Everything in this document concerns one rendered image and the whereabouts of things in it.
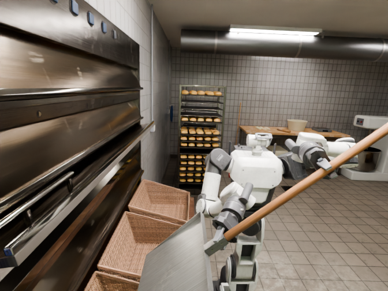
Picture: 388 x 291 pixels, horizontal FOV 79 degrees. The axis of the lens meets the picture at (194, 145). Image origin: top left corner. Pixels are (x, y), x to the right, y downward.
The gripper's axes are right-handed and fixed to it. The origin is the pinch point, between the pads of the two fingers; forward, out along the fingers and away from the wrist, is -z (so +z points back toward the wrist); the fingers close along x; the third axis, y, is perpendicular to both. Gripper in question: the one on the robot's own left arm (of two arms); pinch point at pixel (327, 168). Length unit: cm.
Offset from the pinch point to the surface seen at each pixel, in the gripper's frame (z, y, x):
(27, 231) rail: -37, 63, -48
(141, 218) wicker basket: 68, 116, 3
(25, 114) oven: -12, 62, -73
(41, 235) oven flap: -34, 64, -45
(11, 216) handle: -36, 64, -52
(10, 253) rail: -42, 63, -47
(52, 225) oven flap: -30, 65, -45
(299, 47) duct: 297, -100, 6
